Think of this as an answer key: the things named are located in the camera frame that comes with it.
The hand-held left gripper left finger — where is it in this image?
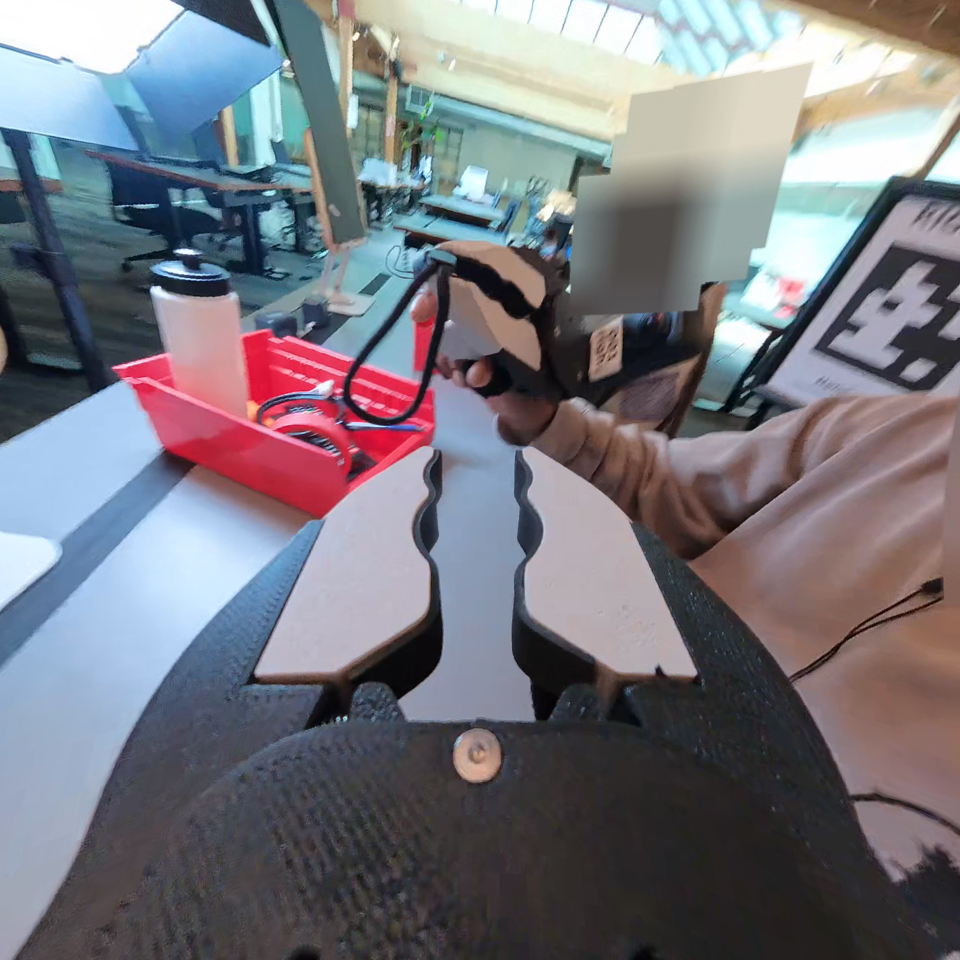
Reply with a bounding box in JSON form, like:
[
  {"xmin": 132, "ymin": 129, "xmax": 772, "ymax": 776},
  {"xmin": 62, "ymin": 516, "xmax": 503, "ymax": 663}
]
[{"xmin": 255, "ymin": 446, "xmax": 444, "ymax": 687}]

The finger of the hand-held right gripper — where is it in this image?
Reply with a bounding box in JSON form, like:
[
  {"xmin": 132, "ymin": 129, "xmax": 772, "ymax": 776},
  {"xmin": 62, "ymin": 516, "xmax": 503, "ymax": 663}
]
[
  {"xmin": 471, "ymin": 281, "xmax": 545, "ymax": 370},
  {"xmin": 437, "ymin": 240, "xmax": 550, "ymax": 310}
]

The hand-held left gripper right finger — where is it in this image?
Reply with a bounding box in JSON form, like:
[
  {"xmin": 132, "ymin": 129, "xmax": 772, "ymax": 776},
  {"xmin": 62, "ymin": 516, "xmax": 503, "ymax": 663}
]
[{"xmin": 512, "ymin": 447, "xmax": 700, "ymax": 685}]

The black cord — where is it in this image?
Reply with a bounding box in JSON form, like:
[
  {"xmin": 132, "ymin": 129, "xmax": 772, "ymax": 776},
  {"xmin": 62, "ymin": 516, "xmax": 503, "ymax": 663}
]
[{"xmin": 343, "ymin": 249, "xmax": 460, "ymax": 429}]

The black ethernet cable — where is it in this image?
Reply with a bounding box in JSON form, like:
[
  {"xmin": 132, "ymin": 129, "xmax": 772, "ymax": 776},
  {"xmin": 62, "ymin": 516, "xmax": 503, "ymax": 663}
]
[{"xmin": 255, "ymin": 380, "xmax": 348, "ymax": 421}]

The white board stand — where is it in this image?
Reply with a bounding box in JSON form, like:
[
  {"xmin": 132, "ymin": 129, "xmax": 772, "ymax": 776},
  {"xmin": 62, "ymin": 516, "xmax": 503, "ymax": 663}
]
[
  {"xmin": 318, "ymin": 240, "xmax": 378, "ymax": 316},
  {"xmin": 0, "ymin": 531, "xmax": 63, "ymax": 610}
]

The red tape roll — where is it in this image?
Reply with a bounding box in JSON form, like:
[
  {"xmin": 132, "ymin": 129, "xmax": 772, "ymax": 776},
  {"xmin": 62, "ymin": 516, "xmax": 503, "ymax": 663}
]
[{"xmin": 266, "ymin": 411, "xmax": 354, "ymax": 477}]

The white bottle black cap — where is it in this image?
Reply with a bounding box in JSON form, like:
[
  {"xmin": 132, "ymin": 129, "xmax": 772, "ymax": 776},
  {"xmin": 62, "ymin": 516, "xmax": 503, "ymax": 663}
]
[{"xmin": 147, "ymin": 249, "xmax": 250, "ymax": 419}]

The wooden top desk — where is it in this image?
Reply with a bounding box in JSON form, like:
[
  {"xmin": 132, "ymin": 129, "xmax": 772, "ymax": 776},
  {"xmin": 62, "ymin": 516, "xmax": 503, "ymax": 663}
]
[{"xmin": 86, "ymin": 146, "xmax": 316, "ymax": 275}]

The black framed marker sign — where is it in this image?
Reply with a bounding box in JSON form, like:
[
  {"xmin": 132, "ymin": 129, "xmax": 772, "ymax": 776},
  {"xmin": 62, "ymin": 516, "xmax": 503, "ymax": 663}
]
[{"xmin": 746, "ymin": 176, "xmax": 960, "ymax": 412}]

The black office chair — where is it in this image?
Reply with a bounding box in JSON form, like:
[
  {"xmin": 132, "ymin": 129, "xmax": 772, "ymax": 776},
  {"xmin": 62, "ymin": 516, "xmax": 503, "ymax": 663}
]
[{"xmin": 108, "ymin": 161, "xmax": 219, "ymax": 271}]

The studio light panel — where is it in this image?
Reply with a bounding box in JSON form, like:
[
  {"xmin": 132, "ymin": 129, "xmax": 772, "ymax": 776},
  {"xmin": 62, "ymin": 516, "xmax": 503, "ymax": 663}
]
[{"xmin": 0, "ymin": 0, "xmax": 286, "ymax": 151}]

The black light stand pole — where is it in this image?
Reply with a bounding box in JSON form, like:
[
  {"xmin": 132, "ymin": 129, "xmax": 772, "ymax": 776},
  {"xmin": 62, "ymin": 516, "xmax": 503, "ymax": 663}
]
[{"xmin": 0, "ymin": 127, "xmax": 114, "ymax": 393}]

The black board wooden frame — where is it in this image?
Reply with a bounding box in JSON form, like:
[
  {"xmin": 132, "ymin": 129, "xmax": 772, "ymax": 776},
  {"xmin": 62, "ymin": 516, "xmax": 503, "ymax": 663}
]
[{"xmin": 271, "ymin": 0, "xmax": 370, "ymax": 252}]

